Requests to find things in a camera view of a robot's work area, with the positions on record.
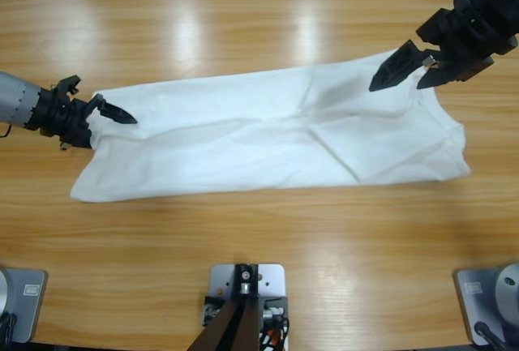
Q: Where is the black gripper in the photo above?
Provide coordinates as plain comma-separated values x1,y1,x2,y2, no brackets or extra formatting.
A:
367,0,519,92
24,83,139,152

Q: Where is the white t-shirt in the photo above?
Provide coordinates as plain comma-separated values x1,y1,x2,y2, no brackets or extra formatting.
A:
69,46,472,204

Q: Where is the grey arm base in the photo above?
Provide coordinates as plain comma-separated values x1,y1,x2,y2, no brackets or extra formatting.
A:
0,268,49,344
453,261,519,346

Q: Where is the white mounting block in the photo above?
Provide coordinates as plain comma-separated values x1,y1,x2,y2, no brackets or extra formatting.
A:
208,262,291,351

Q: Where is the black base cable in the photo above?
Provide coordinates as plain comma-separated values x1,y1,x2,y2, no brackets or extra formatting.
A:
474,320,512,351
0,312,18,344

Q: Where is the dark brown post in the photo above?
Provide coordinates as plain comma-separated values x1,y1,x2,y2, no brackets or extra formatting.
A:
188,262,261,351

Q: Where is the orange cable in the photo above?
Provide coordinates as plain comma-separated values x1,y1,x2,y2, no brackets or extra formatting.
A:
259,324,291,351

